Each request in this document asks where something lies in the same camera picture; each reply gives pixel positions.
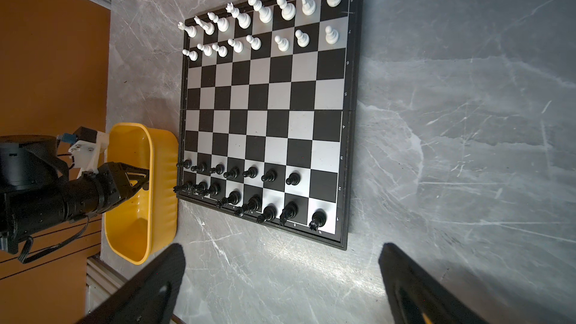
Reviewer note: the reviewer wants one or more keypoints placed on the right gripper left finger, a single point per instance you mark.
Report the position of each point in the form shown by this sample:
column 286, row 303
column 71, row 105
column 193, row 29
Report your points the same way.
column 150, row 296

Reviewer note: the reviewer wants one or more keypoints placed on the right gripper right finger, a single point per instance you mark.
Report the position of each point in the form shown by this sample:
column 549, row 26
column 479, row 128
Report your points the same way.
column 414, row 296

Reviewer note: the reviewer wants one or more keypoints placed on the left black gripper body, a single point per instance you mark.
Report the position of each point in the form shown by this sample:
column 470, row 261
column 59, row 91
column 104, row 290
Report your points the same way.
column 93, row 194

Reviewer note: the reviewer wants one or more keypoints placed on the yellow tray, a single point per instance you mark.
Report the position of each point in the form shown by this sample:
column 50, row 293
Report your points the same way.
column 147, row 222

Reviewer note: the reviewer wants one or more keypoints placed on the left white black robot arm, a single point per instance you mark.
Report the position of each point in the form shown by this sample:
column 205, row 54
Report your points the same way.
column 37, row 193

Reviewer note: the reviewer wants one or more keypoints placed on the black rook corner square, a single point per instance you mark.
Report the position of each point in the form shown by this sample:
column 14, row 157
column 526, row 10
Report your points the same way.
column 188, row 186

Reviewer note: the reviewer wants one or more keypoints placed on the black white chessboard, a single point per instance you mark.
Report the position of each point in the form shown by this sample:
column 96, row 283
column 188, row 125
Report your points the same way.
column 268, row 106

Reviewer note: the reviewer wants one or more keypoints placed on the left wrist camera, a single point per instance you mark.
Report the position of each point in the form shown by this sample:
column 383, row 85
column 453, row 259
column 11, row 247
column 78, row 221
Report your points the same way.
column 86, row 147

